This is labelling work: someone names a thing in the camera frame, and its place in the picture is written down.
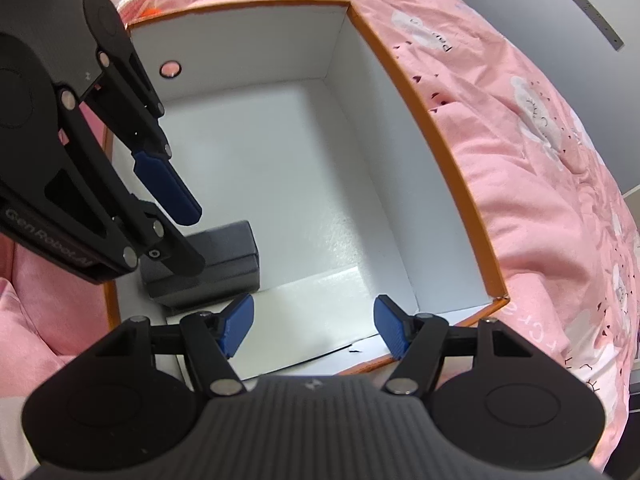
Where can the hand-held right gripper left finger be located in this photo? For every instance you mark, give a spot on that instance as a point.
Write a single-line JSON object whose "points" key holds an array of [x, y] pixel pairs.
{"points": [[237, 322]]}

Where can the pink printed blanket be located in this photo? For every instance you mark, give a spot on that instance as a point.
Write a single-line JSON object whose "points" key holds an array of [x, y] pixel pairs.
{"points": [[525, 185]]}

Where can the white yarn ball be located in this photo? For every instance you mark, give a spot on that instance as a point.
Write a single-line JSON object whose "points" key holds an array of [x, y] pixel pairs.
{"points": [[134, 1]]}

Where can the orange crochet toy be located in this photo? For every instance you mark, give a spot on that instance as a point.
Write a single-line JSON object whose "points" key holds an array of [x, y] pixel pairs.
{"points": [[151, 11]]}

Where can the grey wall socket strip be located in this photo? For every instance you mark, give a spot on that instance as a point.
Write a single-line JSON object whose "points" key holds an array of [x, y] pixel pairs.
{"points": [[595, 17]]}

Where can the orange cardboard box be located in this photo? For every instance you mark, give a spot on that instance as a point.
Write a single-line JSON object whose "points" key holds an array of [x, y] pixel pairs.
{"points": [[280, 160]]}

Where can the dark grey box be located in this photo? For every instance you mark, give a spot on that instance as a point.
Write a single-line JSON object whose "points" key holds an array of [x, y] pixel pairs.
{"points": [[225, 255]]}

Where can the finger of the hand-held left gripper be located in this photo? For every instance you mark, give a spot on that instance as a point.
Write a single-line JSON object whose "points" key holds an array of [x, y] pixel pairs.
{"points": [[165, 242], [167, 190]]}

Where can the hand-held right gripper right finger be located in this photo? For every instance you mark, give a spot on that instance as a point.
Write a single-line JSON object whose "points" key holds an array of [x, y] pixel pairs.
{"points": [[390, 327]]}

